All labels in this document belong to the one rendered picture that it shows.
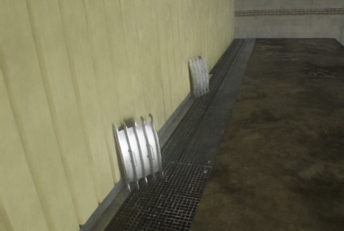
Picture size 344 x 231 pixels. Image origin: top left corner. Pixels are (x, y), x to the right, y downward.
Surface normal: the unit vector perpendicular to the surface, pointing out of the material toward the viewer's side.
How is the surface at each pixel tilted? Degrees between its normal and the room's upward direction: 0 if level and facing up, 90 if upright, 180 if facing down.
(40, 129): 90
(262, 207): 0
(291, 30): 90
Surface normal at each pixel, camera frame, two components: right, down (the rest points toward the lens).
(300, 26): -0.33, 0.36
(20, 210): 0.94, 0.05
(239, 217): -0.07, -0.93
